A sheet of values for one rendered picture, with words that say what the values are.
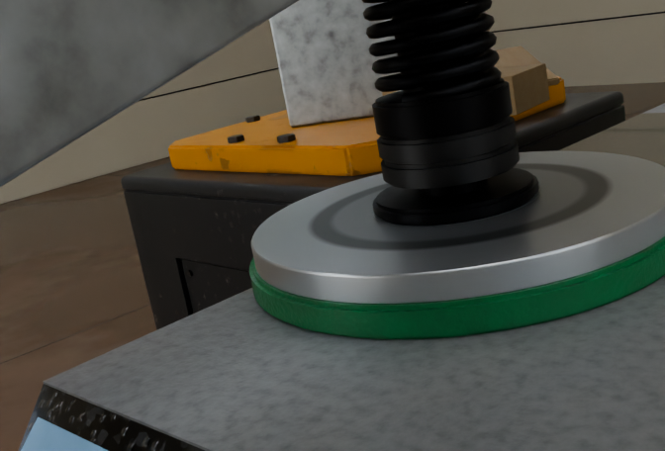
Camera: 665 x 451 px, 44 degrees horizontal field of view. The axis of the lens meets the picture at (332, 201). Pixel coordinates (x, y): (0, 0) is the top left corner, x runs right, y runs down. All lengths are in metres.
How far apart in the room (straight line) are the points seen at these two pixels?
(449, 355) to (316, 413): 0.06
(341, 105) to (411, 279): 0.95
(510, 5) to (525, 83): 6.08
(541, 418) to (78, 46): 0.17
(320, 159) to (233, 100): 6.14
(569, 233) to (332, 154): 0.73
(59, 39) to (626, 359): 0.21
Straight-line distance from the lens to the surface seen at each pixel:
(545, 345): 0.32
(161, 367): 0.37
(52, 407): 0.38
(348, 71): 1.26
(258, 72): 7.44
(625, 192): 0.41
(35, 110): 0.21
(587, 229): 0.36
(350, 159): 1.05
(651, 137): 0.65
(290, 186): 1.07
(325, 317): 0.35
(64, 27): 0.21
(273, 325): 0.38
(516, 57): 1.42
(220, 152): 1.26
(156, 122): 6.86
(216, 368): 0.35
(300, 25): 1.28
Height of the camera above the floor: 0.95
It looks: 13 degrees down
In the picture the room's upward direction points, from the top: 10 degrees counter-clockwise
